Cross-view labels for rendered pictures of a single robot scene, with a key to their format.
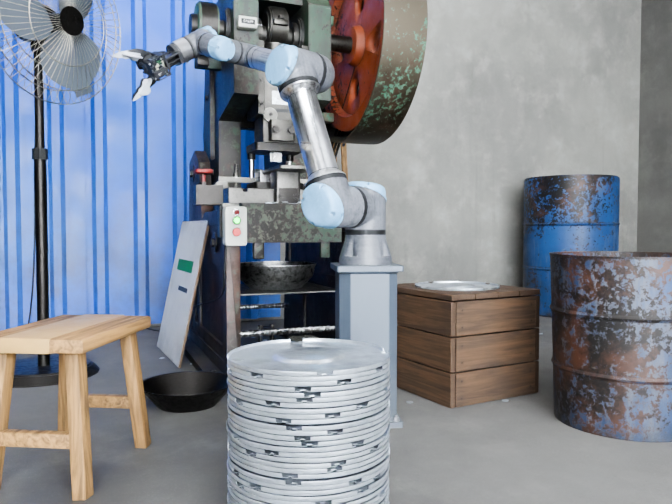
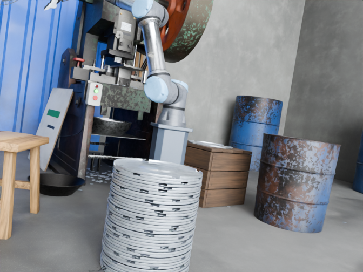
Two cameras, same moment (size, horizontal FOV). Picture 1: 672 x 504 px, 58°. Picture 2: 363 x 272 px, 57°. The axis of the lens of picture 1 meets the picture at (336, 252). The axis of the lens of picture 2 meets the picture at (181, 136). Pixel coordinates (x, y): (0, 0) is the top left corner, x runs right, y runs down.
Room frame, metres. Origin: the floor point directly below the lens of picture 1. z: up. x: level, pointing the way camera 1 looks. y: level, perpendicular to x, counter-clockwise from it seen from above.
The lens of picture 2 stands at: (0.02, 0.21, 0.49)
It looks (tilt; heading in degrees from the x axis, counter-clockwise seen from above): 3 degrees down; 348
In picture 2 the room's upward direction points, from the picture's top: 8 degrees clockwise
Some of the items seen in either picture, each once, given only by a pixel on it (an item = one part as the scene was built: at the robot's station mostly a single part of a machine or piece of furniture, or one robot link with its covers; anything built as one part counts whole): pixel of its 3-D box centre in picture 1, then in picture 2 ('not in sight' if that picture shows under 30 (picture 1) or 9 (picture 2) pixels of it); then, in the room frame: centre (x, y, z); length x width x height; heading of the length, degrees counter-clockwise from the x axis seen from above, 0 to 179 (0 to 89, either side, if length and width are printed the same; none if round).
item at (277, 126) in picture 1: (277, 106); (123, 31); (2.44, 0.23, 1.04); 0.17 x 0.15 x 0.30; 22
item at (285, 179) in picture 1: (287, 185); (124, 76); (2.32, 0.18, 0.72); 0.25 x 0.14 x 0.14; 22
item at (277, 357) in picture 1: (308, 355); (158, 168); (1.08, 0.05, 0.32); 0.29 x 0.29 x 0.01
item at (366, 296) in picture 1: (365, 341); (165, 167); (1.74, -0.08, 0.23); 0.19 x 0.19 x 0.45; 6
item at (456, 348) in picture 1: (456, 336); (206, 171); (2.10, -0.42, 0.18); 0.40 x 0.38 x 0.35; 29
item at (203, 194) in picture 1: (208, 209); (78, 82); (2.15, 0.45, 0.62); 0.10 x 0.06 x 0.20; 112
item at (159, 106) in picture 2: (324, 251); (134, 117); (2.71, 0.05, 0.45); 0.92 x 0.12 x 0.90; 22
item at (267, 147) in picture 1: (274, 152); (117, 56); (2.49, 0.25, 0.86); 0.20 x 0.16 x 0.05; 112
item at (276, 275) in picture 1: (275, 275); (107, 126); (2.48, 0.25, 0.36); 0.34 x 0.34 x 0.10
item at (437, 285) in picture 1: (456, 285); (210, 144); (2.10, -0.42, 0.35); 0.29 x 0.29 x 0.01
